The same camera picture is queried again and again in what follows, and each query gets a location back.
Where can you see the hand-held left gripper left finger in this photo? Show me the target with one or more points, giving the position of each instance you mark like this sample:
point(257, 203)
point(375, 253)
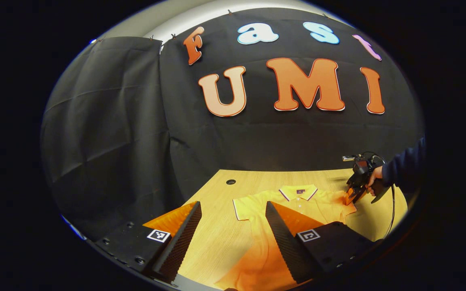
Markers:
point(180, 242)

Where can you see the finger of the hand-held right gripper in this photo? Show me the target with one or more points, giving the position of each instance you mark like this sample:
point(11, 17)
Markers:
point(354, 195)

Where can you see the orange T-shirt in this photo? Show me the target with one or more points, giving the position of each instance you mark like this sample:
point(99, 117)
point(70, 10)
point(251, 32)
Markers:
point(257, 206)

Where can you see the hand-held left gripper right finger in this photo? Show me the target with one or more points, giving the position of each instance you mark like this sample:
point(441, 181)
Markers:
point(283, 242)

